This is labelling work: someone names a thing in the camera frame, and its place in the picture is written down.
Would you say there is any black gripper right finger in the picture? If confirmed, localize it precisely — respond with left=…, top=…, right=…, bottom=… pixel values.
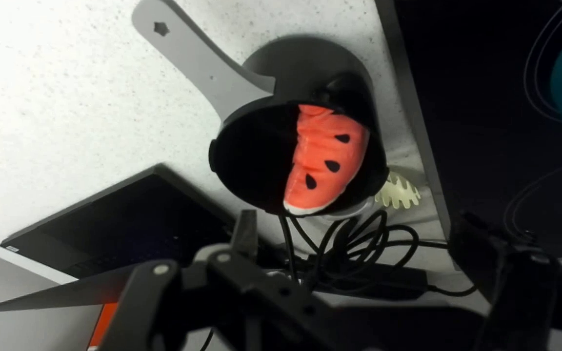
left=472, top=244, right=562, bottom=351

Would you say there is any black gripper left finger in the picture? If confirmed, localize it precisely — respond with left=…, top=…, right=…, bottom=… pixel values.
left=101, top=209, right=386, bottom=351

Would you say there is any watermelon slice plush toy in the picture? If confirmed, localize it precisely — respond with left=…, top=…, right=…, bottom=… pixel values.
left=281, top=102, right=372, bottom=217

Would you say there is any black power adapter brick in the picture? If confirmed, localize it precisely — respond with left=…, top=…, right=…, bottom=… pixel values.
left=306, top=262, right=429, bottom=302

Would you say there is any pale yellow ridged object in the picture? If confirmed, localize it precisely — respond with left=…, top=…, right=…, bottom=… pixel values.
left=374, top=170, right=423, bottom=211

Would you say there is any black induction cooktop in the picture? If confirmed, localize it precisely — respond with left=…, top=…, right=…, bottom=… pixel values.
left=374, top=0, right=562, bottom=256

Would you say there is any black pot with grey handle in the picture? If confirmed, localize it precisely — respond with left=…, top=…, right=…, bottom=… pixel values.
left=131, top=0, right=392, bottom=217

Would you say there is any black coiled cable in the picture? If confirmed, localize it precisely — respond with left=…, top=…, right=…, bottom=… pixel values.
left=277, top=207, right=484, bottom=301

